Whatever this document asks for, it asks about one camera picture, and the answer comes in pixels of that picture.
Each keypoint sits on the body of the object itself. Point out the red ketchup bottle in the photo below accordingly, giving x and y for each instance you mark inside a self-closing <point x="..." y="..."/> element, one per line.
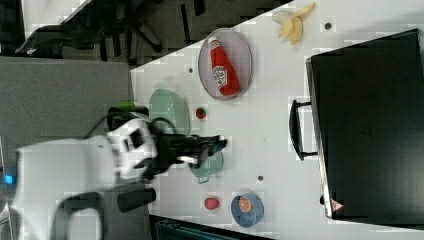
<point x="223" y="71"/>

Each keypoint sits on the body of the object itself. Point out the grey round plate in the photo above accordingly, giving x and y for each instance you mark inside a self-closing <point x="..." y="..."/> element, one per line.
<point x="239" y="54"/>

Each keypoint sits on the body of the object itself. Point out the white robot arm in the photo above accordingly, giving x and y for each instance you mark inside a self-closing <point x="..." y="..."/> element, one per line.
<point x="97" y="188"/>

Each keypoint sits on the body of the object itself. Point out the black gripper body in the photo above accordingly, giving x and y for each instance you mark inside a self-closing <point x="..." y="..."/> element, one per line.
<point x="170" y="147"/>

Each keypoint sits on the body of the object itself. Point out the peeled banana toy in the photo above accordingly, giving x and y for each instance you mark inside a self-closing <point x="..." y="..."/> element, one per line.
<point x="291" y="23"/>

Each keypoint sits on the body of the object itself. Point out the red strawberry toy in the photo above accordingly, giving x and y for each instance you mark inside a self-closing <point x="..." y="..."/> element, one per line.
<point x="211" y="203"/>

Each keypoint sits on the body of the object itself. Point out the orange slice toy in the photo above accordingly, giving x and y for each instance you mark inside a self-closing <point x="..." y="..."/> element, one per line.
<point x="244" y="204"/>

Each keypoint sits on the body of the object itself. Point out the black cylinder table clamp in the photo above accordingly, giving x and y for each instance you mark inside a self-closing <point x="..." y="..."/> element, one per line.
<point x="123" y="112"/>

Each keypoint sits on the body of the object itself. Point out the blue bowl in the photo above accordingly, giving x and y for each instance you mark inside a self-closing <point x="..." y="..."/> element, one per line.
<point x="247" y="219"/>

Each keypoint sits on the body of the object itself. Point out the black office chair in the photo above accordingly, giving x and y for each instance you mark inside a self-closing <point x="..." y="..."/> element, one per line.
<point x="82" y="24"/>

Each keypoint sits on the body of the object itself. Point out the large green bowl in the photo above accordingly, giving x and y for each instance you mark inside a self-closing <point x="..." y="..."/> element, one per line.
<point x="167" y="104"/>

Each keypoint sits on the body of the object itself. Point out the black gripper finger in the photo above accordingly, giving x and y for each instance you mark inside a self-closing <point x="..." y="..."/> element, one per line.
<point x="210" y="140"/>
<point x="195" y="159"/>

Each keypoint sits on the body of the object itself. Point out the green measuring cup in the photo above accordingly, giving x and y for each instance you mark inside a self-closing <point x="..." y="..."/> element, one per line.
<point x="212" y="165"/>

